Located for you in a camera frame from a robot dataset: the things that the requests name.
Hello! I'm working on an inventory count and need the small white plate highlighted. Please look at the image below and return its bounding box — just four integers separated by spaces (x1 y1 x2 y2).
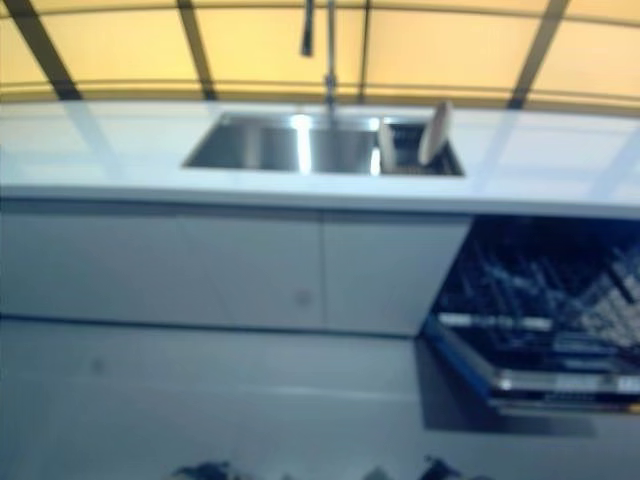
378 122 399 167

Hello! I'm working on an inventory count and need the wire dishwasher rack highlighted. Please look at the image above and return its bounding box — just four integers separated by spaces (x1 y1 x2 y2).
439 230 640 372

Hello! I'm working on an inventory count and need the white base cabinet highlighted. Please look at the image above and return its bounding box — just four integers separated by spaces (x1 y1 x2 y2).
0 197 473 337

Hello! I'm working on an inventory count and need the chrome pull-down kitchen faucet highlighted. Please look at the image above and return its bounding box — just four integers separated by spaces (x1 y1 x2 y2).
299 0 337 119

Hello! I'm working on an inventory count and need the stainless steel kitchen sink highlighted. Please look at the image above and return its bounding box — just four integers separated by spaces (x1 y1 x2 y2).
181 111 466 178

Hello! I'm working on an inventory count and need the open black dishwasher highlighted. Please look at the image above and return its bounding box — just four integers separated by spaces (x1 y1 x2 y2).
422 214 640 417

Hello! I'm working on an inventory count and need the large beige round plate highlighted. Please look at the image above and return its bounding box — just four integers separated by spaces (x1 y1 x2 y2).
417 100 454 167

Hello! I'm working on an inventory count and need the dark dish drying rack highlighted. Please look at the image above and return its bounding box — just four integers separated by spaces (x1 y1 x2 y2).
378 117 465 178

